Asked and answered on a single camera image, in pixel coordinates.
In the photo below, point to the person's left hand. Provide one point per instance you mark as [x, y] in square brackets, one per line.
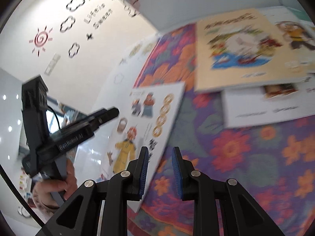
[41, 193]

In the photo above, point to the white wisdom stories book one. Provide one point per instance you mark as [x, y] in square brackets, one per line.
[268, 104]

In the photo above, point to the white monkey mythology book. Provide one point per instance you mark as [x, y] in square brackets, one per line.
[299, 37]

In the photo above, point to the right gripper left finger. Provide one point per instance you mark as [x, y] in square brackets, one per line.
[101, 208]

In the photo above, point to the white wisdom stories book four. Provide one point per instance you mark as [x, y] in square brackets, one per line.
[146, 119]

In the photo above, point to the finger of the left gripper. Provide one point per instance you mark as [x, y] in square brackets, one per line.
[102, 116]

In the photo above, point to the floral woven tablecloth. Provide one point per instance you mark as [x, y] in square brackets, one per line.
[274, 163]

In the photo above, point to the beige world history book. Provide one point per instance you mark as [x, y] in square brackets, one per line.
[242, 49]

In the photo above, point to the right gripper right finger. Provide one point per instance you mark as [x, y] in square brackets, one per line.
[219, 206]

